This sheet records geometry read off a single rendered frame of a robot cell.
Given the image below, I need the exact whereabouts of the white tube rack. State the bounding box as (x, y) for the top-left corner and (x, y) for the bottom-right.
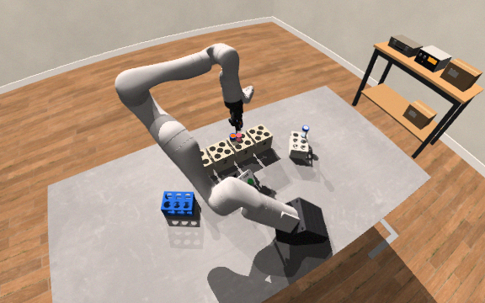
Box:
(289, 131), (308, 159)

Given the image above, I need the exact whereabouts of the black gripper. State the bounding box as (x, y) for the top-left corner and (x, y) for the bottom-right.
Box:
(224, 99), (243, 131)

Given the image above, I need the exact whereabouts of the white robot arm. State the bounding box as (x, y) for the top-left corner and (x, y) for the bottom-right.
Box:
(115, 44), (300, 233)

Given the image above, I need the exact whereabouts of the conical centrifuge tube with pink liquid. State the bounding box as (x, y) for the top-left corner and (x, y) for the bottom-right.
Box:
(236, 121), (243, 142)

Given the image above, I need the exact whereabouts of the blue tube rack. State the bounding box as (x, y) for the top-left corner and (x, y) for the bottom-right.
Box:
(161, 191), (195, 216)

